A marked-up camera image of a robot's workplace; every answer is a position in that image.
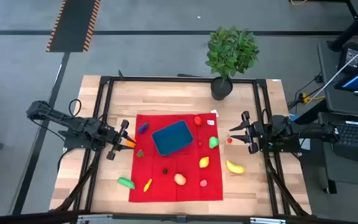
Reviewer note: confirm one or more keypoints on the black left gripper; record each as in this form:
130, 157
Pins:
113, 140

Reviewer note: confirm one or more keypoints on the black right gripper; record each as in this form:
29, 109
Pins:
255, 133

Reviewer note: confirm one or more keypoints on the orange toy fruit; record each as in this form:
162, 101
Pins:
131, 144

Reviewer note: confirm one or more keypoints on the small red toy tomato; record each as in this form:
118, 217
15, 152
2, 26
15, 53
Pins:
229, 140

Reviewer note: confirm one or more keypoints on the toy strawberry with green leaves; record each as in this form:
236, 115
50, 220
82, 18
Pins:
140, 153

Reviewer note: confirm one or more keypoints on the purple toy eggplant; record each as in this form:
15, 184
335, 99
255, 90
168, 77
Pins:
143, 127

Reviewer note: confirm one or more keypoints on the yellow toy banana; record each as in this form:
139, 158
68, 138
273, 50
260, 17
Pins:
147, 185
236, 169

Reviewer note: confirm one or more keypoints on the long green toy vegetable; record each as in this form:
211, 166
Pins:
126, 182

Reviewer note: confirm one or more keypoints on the red toy raspberry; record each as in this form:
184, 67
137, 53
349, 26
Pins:
200, 143

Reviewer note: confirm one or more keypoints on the big red toy fruit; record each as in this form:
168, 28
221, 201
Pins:
198, 121

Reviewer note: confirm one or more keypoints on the yellow toy lemon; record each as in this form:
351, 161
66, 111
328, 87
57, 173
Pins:
204, 162

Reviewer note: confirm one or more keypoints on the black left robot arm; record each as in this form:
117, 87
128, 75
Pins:
73, 124

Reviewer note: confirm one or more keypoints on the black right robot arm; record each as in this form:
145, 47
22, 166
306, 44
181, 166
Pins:
306, 132

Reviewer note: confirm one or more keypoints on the blue plastic tupperware container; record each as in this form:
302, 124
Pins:
172, 138

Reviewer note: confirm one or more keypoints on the white printed cloth label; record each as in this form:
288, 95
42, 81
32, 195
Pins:
210, 122

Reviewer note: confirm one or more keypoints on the white paper tag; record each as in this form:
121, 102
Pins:
214, 112

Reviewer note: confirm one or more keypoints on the black plant pot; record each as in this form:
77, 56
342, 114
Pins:
221, 90

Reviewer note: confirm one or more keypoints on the dark toy blackberry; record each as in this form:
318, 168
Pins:
165, 171

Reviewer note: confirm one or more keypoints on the pink toy peach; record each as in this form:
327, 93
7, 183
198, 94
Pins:
203, 183

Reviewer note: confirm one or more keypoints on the tan toy potato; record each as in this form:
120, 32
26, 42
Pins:
180, 179

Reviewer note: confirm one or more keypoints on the red cloth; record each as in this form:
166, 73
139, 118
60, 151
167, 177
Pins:
185, 189

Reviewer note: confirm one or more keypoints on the green artificial plant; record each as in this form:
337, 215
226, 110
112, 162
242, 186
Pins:
232, 51

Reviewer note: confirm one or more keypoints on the grey desk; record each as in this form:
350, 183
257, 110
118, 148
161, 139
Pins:
337, 102

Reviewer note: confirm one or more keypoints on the black laptop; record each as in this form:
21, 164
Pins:
353, 137

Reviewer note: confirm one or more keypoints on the black crossbar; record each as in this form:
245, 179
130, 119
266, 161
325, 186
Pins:
26, 217

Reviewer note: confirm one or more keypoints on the black orange striped floor mat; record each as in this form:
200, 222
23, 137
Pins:
73, 25

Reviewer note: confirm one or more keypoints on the black power adapter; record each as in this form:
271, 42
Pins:
350, 56

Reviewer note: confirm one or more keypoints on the black stand legs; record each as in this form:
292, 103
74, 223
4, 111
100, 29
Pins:
353, 28

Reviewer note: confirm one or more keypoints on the black aluminium table frame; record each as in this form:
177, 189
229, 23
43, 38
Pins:
166, 79

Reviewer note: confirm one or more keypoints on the silver metal bracket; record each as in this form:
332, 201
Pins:
267, 221
95, 218

